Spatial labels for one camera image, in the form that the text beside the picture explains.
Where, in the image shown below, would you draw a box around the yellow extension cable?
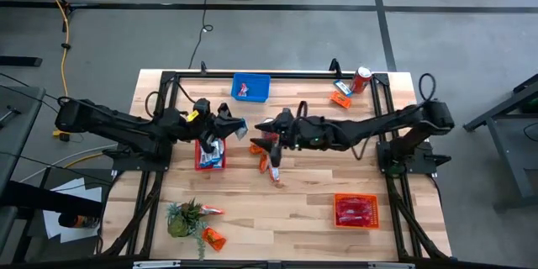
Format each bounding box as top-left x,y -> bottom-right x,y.
32,0 -> 71,142

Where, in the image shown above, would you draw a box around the orange plastic basket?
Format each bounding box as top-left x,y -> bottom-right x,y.
333,193 -> 381,230

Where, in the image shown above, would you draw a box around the black metal stand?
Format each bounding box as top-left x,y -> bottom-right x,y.
462,73 -> 538,214

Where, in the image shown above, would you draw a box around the green potted succulent plant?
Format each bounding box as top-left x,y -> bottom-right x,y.
165,198 -> 210,261

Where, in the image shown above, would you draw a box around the orange black hand tool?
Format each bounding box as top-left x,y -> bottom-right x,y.
57,213 -> 101,229

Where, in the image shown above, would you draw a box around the flat black floor bar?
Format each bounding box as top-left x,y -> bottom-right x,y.
0,55 -> 44,68

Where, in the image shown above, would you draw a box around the blue plastic basket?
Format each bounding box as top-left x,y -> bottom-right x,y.
230,72 -> 272,103

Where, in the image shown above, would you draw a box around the thin black floor cable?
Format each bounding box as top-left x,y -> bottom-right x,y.
187,0 -> 214,71

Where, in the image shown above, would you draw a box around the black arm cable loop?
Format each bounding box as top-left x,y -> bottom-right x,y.
417,71 -> 437,106

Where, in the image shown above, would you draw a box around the white paper sheets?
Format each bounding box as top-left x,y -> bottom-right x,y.
41,177 -> 104,245

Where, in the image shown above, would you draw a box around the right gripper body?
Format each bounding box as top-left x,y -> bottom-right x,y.
277,108 -> 337,152

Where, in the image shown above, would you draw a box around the grey side table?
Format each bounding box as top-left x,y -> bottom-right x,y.
0,86 -> 47,194

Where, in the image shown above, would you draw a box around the red plastic basket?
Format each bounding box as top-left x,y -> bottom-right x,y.
193,136 -> 228,172

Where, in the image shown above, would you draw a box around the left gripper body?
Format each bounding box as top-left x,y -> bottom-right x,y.
188,98 -> 219,135

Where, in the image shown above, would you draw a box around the red Twizzlers candy pack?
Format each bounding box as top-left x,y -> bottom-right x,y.
336,205 -> 376,218
336,214 -> 376,226
336,197 -> 376,208

